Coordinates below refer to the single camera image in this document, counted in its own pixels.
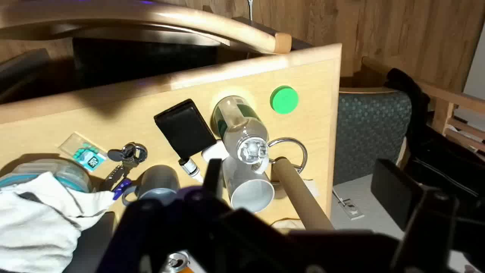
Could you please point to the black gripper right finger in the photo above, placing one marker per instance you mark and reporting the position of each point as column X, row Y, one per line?
column 429, row 234

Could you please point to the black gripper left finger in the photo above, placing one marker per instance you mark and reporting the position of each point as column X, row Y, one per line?
column 212, row 180

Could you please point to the white towel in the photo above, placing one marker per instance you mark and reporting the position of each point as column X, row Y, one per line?
column 41, row 222

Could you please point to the gray cup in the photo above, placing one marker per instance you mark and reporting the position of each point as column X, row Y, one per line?
column 157, row 183

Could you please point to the white mug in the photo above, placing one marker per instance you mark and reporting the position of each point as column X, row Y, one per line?
column 245, row 189

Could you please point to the clear plastic bottle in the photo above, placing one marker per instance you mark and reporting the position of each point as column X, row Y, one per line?
column 241, row 131

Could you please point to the cardboard tube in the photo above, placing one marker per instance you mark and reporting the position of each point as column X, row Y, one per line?
column 300, row 198

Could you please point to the key bunch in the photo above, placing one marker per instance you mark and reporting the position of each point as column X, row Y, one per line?
column 125, row 159

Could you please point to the teal upholstered chair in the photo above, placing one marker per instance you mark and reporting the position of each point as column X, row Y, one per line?
column 369, row 128

